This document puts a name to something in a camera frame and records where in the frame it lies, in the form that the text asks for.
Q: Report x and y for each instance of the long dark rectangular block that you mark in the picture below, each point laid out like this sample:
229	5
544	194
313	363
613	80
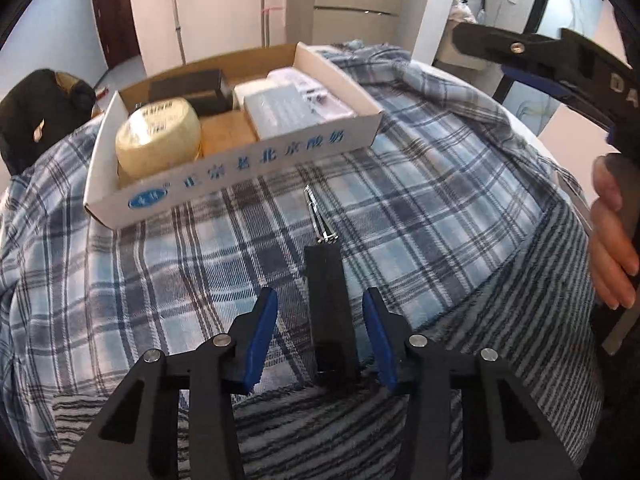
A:
330	310

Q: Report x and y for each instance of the grey flat box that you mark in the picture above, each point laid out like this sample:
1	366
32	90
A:
285	110

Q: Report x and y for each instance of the white counter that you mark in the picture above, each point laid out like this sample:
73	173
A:
450	55

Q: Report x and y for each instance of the brown wooden door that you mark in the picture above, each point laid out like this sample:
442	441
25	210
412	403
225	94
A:
115	10

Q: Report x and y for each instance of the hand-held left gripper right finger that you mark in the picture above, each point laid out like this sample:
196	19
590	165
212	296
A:
380	345

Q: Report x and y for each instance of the round cream tub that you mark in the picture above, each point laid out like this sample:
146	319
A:
155	135

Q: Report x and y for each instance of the white remote control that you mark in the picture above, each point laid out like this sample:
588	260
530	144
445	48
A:
335	107

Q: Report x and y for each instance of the black frame display box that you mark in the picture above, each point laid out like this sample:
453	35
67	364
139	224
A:
185	82

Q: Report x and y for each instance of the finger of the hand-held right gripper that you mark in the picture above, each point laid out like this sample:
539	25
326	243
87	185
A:
500	42

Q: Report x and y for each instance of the white plug adapter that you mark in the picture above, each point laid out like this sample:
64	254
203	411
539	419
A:
250	91

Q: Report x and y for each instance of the white cardboard tray box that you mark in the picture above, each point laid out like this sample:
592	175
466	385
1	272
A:
250	160

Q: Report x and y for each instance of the blue plaid blanket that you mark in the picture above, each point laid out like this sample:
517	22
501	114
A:
150	270

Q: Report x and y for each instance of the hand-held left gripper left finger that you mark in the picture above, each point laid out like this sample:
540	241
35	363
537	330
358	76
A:
260	340

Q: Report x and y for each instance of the person's right hand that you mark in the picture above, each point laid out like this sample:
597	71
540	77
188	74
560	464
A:
607	240

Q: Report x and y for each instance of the grey wall pipe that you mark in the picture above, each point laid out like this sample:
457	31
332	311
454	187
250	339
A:
176	10

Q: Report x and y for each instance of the black framed glass door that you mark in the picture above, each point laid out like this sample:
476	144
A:
570	5

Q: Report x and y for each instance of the crumpled cloth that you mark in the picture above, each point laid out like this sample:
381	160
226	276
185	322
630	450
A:
462	11

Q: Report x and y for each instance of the black jacket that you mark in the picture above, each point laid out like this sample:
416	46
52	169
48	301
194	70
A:
35	110

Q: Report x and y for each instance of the grey striped cloth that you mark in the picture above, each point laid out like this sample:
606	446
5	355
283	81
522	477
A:
525	335

